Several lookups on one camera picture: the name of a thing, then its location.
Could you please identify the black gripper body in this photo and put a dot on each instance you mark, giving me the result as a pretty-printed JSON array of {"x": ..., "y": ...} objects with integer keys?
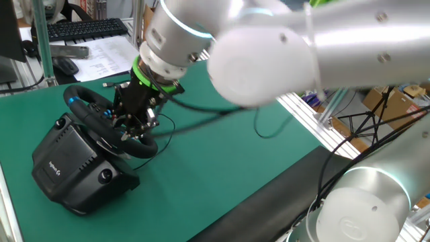
[{"x": 137, "y": 97}]

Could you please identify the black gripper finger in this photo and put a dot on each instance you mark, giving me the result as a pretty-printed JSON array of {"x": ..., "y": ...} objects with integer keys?
[
  {"x": 129, "y": 129},
  {"x": 151, "y": 119}
]

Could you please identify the black leather steering wheel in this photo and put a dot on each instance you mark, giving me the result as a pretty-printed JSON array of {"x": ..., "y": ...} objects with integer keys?
[{"x": 142, "y": 149}]

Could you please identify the black Logitech wheel base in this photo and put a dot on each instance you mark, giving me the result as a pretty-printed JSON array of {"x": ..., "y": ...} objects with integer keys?
[{"x": 74, "y": 174}]

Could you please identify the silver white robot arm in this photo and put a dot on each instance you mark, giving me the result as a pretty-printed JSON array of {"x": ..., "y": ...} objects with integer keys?
[{"x": 268, "y": 60}]

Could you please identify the white printed paper sheet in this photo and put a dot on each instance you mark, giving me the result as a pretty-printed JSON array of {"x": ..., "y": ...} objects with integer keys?
[{"x": 100, "y": 57}]

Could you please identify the cardboard box with orange tape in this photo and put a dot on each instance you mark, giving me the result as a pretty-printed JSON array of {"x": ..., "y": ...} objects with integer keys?
[{"x": 146, "y": 20}]

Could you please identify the black computer mouse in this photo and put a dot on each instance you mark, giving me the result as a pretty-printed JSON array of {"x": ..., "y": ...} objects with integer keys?
[{"x": 65, "y": 65}]

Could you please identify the black computer keyboard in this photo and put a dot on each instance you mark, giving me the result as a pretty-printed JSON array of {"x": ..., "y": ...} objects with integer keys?
[{"x": 84, "y": 29}]

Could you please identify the green table mat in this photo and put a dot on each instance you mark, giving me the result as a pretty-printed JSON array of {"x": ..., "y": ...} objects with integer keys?
[{"x": 218, "y": 174}]

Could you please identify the black foam strip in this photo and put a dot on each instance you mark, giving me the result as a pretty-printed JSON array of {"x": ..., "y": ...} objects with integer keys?
[{"x": 268, "y": 201}]

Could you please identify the black computer monitor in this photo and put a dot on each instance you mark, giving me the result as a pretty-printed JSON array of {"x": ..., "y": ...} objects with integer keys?
[{"x": 10, "y": 30}]

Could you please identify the blue white patterned bag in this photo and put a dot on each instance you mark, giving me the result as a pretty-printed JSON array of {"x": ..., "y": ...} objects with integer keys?
[{"x": 310, "y": 99}]

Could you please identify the open cardboard box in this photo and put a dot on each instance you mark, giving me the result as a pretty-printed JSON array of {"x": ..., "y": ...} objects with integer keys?
[{"x": 393, "y": 107}]

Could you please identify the aluminium frame post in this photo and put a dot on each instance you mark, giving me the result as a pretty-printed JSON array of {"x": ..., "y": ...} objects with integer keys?
[
  {"x": 331, "y": 107},
  {"x": 42, "y": 40},
  {"x": 137, "y": 23}
]

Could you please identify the black camera tripod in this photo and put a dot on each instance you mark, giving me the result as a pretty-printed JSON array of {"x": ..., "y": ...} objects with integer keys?
[{"x": 369, "y": 114}]

